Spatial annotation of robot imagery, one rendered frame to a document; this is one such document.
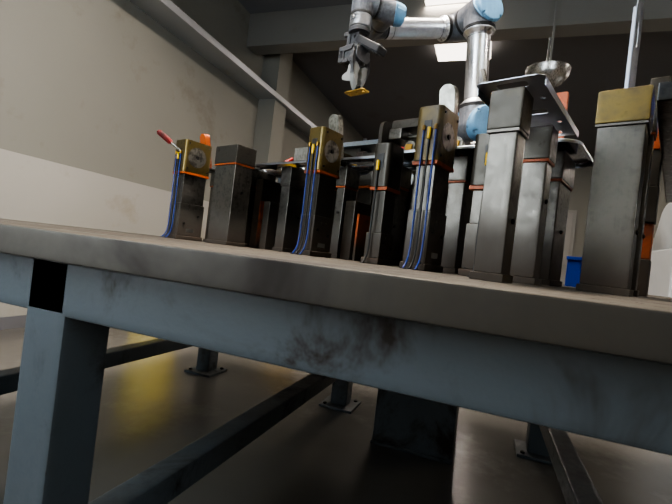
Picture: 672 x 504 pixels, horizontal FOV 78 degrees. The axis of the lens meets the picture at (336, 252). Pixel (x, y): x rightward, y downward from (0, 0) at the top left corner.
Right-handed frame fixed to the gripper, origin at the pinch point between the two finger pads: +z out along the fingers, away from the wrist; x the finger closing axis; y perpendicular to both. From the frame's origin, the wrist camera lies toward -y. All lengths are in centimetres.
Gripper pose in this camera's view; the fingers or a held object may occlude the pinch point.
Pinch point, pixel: (357, 87)
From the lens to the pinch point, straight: 150.1
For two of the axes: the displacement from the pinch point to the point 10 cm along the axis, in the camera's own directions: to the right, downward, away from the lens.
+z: -1.2, 9.9, -0.1
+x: -6.6, -0.9, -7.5
